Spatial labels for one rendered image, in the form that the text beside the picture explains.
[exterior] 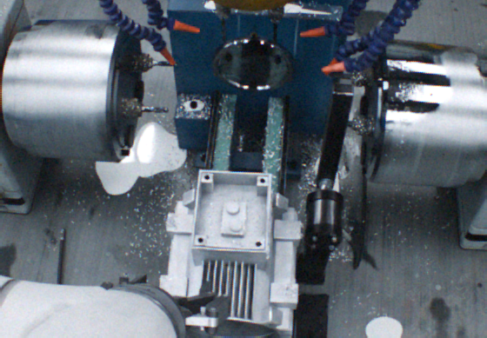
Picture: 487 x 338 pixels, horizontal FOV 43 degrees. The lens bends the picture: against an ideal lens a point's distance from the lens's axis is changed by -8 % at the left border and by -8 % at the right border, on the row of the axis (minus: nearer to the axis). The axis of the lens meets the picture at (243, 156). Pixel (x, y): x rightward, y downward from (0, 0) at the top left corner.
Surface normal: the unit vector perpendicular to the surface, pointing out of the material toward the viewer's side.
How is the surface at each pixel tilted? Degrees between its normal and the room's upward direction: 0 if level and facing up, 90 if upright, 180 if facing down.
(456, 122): 39
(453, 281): 0
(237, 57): 90
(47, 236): 0
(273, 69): 90
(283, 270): 0
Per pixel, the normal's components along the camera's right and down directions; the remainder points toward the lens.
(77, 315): -0.02, -0.97
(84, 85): -0.05, 0.06
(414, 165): -0.08, 0.75
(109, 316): 0.31, -0.93
